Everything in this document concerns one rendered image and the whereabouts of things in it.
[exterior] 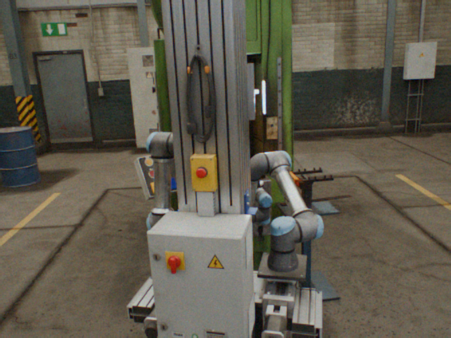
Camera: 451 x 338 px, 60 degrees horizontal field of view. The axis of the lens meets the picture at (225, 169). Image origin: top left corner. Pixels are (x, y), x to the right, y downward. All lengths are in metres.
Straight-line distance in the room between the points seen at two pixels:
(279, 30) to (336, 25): 6.10
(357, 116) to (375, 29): 1.85
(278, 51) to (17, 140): 4.83
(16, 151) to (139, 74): 2.80
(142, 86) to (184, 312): 6.97
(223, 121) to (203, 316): 0.71
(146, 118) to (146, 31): 1.84
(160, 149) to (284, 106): 1.39
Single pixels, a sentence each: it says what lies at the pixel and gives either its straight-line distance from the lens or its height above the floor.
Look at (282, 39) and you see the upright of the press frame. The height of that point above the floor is 1.92.
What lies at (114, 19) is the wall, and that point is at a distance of 8.98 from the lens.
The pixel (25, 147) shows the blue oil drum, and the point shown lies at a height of 0.60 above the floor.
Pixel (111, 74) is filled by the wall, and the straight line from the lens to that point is 8.99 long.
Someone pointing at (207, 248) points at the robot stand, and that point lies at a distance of 1.36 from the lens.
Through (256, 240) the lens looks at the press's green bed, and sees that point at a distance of 3.11.
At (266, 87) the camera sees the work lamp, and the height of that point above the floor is 1.58.
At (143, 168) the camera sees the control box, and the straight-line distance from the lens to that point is 2.64.
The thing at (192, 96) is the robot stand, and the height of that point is 1.67.
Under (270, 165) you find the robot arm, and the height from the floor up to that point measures 1.24.
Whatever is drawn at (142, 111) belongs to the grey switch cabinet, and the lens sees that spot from 8.27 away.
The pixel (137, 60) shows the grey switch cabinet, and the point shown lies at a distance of 8.21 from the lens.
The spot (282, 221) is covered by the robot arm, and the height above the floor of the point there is 1.05.
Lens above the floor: 1.80
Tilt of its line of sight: 16 degrees down
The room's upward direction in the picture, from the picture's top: 3 degrees counter-clockwise
